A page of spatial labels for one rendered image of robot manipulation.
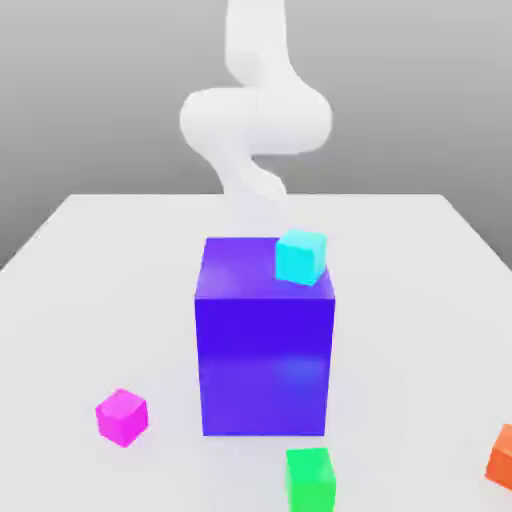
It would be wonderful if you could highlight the small green cube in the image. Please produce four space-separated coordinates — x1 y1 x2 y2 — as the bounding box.
284 446 337 512

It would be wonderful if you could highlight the small magenta cube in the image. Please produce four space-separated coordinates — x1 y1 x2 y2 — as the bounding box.
94 387 150 449

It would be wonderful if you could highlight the large purple box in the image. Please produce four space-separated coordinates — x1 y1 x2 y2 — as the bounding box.
193 236 337 438

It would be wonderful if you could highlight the small orange cube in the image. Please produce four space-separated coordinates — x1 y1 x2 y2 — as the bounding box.
484 423 512 492

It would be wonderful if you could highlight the small cyan cube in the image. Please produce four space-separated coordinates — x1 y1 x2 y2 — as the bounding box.
274 228 329 288

